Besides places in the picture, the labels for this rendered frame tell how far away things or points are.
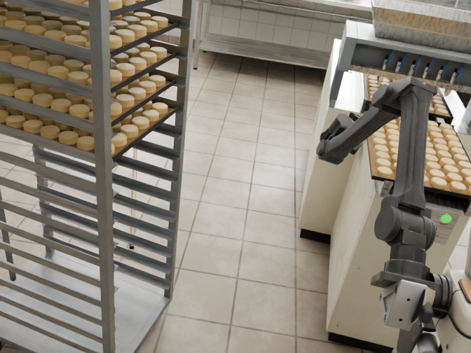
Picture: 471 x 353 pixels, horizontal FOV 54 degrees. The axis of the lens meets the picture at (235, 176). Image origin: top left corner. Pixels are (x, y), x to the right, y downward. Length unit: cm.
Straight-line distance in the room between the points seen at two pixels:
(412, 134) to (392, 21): 116
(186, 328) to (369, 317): 79
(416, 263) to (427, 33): 145
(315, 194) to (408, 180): 149
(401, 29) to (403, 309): 152
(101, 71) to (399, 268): 75
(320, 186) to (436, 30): 93
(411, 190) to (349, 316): 112
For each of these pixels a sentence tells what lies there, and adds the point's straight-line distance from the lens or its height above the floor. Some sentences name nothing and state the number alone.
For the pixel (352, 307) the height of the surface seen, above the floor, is 26.
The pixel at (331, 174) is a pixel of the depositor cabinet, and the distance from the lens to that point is 246.
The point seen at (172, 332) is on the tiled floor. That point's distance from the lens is 215.
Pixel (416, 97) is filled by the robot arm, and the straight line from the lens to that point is 119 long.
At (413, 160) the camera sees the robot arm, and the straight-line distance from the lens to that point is 110.
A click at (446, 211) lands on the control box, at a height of 84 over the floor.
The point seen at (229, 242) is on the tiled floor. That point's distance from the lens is 260.
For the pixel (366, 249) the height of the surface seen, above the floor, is 58.
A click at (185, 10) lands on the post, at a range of 144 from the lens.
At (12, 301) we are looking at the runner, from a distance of 187.
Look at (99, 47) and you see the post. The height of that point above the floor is 136.
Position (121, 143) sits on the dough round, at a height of 105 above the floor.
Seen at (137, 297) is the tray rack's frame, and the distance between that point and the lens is 208.
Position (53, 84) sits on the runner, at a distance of 121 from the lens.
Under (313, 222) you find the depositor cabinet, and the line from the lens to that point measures 263.
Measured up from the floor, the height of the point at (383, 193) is 85.
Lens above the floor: 169
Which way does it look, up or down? 32 degrees down
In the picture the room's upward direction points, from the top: 9 degrees clockwise
